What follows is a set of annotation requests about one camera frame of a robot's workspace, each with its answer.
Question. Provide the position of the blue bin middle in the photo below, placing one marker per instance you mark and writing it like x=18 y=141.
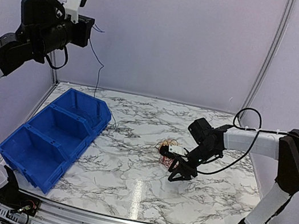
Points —
x=71 y=132

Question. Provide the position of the right aluminium corner post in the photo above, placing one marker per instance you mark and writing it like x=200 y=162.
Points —
x=273 y=48

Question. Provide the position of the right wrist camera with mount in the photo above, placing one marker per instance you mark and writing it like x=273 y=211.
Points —
x=171 y=150

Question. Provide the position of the blue bin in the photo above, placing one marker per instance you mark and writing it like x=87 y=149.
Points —
x=71 y=132
x=40 y=159
x=93 y=110

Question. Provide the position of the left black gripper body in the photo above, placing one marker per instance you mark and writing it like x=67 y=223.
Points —
x=79 y=38

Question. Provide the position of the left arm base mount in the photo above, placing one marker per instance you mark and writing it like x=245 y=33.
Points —
x=11 y=196

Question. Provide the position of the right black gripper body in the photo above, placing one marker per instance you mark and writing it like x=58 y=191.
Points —
x=186 y=168

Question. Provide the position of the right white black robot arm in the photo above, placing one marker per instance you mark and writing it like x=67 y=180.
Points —
x=279 y=146

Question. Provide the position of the blue bin far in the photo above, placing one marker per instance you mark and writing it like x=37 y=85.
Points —
x=93 y=110

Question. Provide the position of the blue bin near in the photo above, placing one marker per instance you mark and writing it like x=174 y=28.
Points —
x=40 y=159

